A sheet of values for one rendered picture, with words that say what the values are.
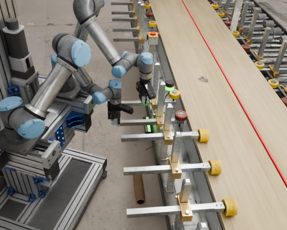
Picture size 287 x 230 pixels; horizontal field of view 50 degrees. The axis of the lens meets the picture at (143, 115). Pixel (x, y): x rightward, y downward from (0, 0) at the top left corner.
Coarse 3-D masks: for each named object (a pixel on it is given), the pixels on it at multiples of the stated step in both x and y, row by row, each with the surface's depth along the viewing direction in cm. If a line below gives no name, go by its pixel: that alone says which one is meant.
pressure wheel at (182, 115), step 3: (177, 111) 209; (180, 111) 209; (183, 111) 209; (177, 114) 206; (180, 114) 207; (183, 114) 207; (186, 114) 207; (177, 117) 205; (180, 117) 204; (183, 117) 204; (186, 117) 207; (180, 120) 206; (183, 120) 206
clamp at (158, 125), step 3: (156, 111) 214; (156, 114) 211; (156, 117) 209; (159, 117) 209; (162, 117) 209; (159, 120) 206; (162, 120) 206; (159, 123) 204; (162, 123) 204; (159, 126) 206
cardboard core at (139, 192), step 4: (136, 176) 270; (140, 176) 270; (136, 180) 266; (140, 180) 266; (136, 184) 263; (140, 184) 263; (136, 188) 260; (140, 188) 259; (136, 192) 258; (140, 192) 256; (136, 196) 255; (140, 196) 253; (144, 196) 256; (136, 200) 253; (140, 200) 259; (144, 200) 253; (140, 204) 257
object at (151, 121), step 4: (120, 120) 206; (124, 120) 206; (128, 120) 206; (132, 120) 207; (136, 120) 207; (140, 120) 207; (144, 120) 207; (148, 120) 207; (152, 120) 208; (156, 120) 208; (172, 120) 208; (176, 120) 209; (120, 124) 205; (124, 124) 206; (128, 124) 206; (132, 124) 206; (136, 124) 207; (140, 124) 207; (144, 124) 208; (148, 124) 208; (152, 124) 208
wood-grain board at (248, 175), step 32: (160, 0) 373; (192, 0) 378; (160, 32) 304; (192, 32) 307; (224, 32) 311; (192, 64) 259; (224, 64) 261; (192, 96) 224; (224, 96) 226; (256, 96) 227; (192, 128) 197; (224, 128) 198; (224, 160) 177; (256, 160) 178; (224, 192) 160; (256, 192) 161; (224, 224) 146; (256, 224) 147
